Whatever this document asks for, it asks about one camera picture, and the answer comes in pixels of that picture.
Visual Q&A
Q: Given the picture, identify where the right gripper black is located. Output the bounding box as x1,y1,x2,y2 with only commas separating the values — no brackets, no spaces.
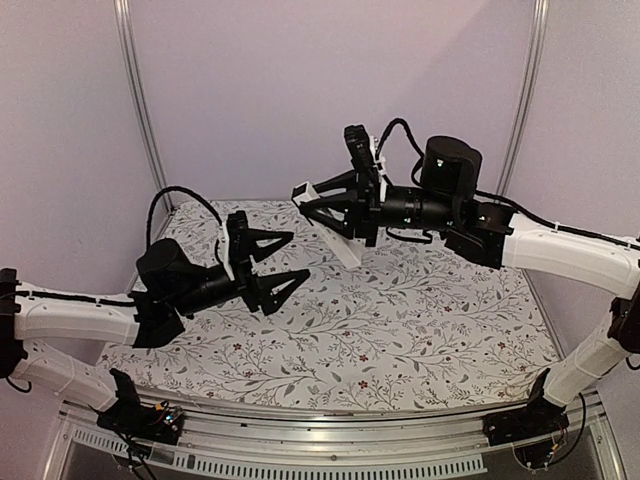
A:
300,168,458,246

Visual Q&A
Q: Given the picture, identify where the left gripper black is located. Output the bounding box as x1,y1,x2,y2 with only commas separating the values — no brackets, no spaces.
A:
171,229,310,318

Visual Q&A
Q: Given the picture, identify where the white remote control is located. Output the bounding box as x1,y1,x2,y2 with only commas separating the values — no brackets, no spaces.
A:
291,182,364,270

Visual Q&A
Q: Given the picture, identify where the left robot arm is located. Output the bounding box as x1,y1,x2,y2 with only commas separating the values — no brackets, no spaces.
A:
1,229,310,434

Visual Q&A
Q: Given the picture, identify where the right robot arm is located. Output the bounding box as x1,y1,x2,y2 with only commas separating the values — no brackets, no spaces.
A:
292,133,639,436

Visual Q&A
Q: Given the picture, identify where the floral patterned table mat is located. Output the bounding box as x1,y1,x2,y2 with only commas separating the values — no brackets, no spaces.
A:
99,201,558,411

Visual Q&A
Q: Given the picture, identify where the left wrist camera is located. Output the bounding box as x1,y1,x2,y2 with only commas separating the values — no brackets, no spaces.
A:
219,210,250,281

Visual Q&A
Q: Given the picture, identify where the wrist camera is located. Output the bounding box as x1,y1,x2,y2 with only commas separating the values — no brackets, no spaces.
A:
344,125,384,178
219,210,250,281

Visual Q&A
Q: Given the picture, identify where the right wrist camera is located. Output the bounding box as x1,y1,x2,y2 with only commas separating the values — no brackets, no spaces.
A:
344,125,384,178

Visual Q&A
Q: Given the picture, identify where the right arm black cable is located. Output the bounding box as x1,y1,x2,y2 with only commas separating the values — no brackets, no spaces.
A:
374,118,640,251

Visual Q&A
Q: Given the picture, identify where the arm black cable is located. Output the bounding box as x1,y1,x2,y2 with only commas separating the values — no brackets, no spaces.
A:
14,185,226,306
374,118,640,251

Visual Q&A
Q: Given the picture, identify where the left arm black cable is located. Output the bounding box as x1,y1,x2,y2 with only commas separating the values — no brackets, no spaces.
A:
14,185,226,306

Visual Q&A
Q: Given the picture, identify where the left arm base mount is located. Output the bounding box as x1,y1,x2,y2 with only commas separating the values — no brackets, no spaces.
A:
97,368,185,445

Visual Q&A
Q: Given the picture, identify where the right aluminium frame post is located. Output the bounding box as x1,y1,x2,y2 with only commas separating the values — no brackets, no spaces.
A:
495,0,550,196

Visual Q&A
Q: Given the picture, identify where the aluminium frame post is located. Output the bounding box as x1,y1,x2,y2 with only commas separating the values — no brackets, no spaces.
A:
113,0,168,191
495,0,550,196

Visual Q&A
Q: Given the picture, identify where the left aluminium frame post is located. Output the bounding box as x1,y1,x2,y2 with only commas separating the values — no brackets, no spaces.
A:
113,0,168,191

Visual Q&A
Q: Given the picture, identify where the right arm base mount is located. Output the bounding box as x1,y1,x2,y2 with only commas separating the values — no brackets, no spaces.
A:
482,368,569,446

